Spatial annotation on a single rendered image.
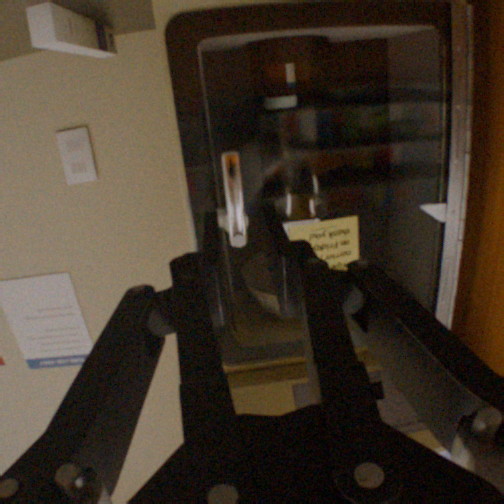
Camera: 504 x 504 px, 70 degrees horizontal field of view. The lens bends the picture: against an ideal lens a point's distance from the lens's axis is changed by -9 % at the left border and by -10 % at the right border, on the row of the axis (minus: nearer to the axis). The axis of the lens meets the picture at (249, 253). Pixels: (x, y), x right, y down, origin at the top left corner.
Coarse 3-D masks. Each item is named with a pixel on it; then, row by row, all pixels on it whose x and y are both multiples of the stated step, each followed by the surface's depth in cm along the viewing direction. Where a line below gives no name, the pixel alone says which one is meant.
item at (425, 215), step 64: (320, 0) 33; (384, 0) 34; (448, 0) 34; (192, 64) 35; (256, 64) 35; (320, 64) 36; (384, 64) 36; (448, 64) 36; (192, 128) 37; (256, 128) 38; (320, 128) 38; (384, 128) 39; (448, 128) 39; (192, 192) 40; (256, 192) 40; (320, 192) 41; (384, 192) 42; (256, 256) 43; (384, 256) 45; (256, 320) 47
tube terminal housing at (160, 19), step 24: (168, 0) 33; (192, 0) 34; (216, 0) 34; (240, 0) 34; (264, 0) 34; (288, 0) 34; (456, 0) 35; (168, 72) 36; (168, 96) 37; (192, 240) 43; (288, 360) 51
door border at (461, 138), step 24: (456, 24) 35; (456, 48) 36; (456, 72) 37; (456, 96) 38; (456, 120) 39; (456, 144) 40; (456, 168) 41; (456, 192) 42; (456, 216) 43; (456, 240) 45; (456, 264) 46
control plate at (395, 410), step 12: (372, 372) 49; (384, 372) 49; (300, 384) 49; (384, 384) 48; (300, 396) 48; (396, 396) 48; (384, 408) 47; (396, 408) 47; (408, 408) 47; (384, 420) 47; (396, 420) 47; (408, 420) 47; (420, 420) 46; (408, 432) 46
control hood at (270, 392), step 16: (288, 368) 51; (304, 368) 50; (368, 368) 49; (240, 384) 49; (256, 384) 49; (272, 384) 49; (288, 384) 49; (240, 400) 48; (256, 400) 48; (272, 400) 48; (288, 400) 48; (416, 432) 46; (432, 448) 45
